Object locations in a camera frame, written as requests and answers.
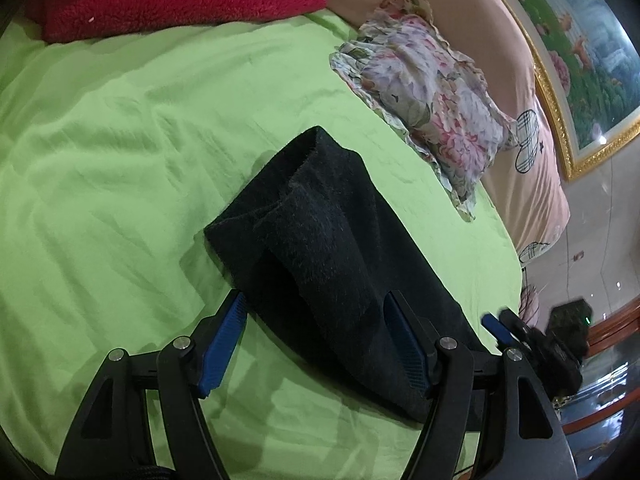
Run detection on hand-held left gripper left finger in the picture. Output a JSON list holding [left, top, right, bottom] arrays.
[[55, 292, 248, 480]]

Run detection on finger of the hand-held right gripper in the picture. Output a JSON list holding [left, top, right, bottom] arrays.
[[500, 308, 538, 350], [481, 312, 513, 347]]

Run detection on black pants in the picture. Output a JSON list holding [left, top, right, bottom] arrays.
[[203, 126, 501, 423]]

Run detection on green bed sheet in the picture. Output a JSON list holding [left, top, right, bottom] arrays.
[[0, 10, 523, 480]]

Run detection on gold framed wall picture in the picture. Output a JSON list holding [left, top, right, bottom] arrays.
[[485, 0, 640, 183]]

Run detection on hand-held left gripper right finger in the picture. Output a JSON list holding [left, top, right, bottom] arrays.
[[382, 290, 576, 480]]

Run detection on floral ruffled pillow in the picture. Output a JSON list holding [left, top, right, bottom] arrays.
[[329, 0, 518, 223]]

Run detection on red fleece blanket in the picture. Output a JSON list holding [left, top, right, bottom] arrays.
[[27, 0, 328, 44]]

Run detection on brown wooden furniture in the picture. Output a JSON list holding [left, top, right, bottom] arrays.
[[560, 295, 640, 436]]

